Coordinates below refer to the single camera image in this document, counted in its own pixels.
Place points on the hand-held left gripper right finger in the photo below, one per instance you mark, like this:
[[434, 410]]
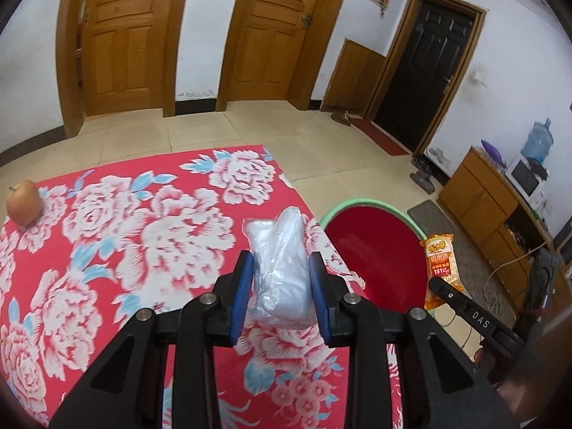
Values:
[[319, 304]]

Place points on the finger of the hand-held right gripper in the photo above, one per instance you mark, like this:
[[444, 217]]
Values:
[[469, 310]]

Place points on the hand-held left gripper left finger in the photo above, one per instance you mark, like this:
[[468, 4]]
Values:
[[241, 295]]

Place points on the clear plastic bag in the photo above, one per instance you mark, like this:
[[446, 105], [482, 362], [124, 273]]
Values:
[[279, 268]]

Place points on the yellow orange snack packet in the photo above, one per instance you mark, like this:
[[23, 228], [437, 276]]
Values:
[[440, 259]]

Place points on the red basin with green rim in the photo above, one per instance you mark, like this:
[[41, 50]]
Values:
[[375, 250]]

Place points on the grey floor mat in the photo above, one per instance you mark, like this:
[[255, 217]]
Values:
[[473, 254]]

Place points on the wooden cabinet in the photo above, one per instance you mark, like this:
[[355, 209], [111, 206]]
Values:
[[478, 196]]

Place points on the red floral tablecloth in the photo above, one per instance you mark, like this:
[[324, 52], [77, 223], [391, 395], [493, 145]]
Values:
[[111, 254]]

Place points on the white microwave oven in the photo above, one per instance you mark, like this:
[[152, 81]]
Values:
[[525, 178]]

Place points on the pair of dark shoes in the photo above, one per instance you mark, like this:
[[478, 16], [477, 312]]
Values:
[[422, 174]]

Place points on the purple object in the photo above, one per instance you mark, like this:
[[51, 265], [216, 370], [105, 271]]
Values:
[[491, 151]]

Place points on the red doormat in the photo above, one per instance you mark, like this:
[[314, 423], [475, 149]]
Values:
[[380, 136]]

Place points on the blue water bottle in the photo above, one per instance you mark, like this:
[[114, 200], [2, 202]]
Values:
[[538, 143]]

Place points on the brown slipper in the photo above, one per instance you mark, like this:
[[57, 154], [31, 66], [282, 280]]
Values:
[[342, 117]]

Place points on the black door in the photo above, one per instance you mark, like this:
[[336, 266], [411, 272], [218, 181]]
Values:
[[424, 67]]

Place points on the wooden door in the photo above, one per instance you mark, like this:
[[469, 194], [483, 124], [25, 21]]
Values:
[[120, 40], [277, 31]]

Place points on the small wooden wall panel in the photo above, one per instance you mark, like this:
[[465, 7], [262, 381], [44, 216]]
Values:
[[353, 76]]

